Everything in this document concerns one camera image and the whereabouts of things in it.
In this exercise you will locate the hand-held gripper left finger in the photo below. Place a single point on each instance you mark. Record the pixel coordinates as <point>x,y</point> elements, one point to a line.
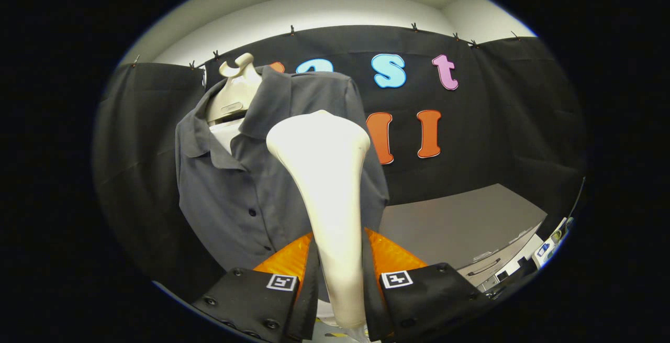
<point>310,306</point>

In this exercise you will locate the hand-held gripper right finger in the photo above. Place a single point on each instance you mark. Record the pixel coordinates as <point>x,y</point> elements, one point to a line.
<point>374,311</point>

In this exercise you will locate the grey button shirt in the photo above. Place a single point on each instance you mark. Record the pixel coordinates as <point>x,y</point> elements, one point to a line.
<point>235,201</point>

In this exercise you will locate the grey drawer cabinet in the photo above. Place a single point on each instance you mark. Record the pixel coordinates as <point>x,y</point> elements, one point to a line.
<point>460,222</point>

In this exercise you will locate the white side table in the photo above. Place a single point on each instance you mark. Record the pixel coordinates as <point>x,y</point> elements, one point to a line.
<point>549,249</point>

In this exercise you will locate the cream mannequin hanger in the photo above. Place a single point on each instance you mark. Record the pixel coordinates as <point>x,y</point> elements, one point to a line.
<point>235,97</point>

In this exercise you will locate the black backdrop cloth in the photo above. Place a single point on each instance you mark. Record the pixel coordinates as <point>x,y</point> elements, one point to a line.
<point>513,123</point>

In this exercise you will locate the row of black clips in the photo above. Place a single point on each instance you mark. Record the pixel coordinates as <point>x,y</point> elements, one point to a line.
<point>292,30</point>

